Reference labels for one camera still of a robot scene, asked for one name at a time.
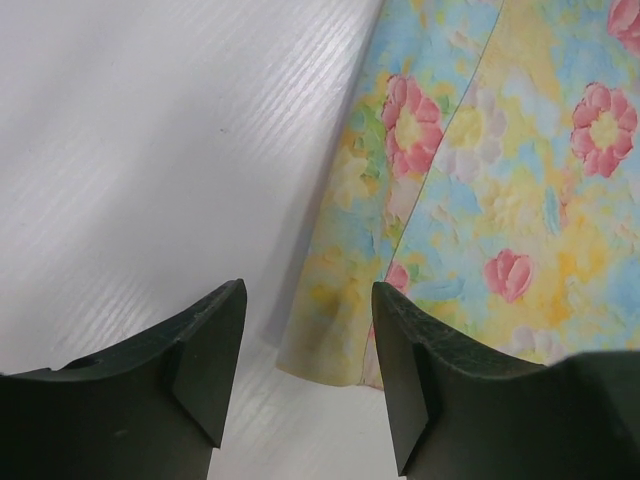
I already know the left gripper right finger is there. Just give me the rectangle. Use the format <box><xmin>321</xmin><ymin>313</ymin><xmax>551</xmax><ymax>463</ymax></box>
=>
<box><xmin>372</xmin><ymin>282</ymin><xmax>639</xmax><ymax>479</ymax></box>

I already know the floral pastel skirt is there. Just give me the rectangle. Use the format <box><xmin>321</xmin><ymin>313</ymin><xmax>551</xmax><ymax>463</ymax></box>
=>
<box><xmin>277</xmin><ymin>0</ymin><xmax>639</xmax><ymax>387</ymax></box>

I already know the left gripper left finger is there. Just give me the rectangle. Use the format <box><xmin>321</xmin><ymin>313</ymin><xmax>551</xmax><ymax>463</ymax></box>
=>
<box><xmin>1</xmin><ymin>279</ymin><xmax>247</xmax><ymax>479</ymax></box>

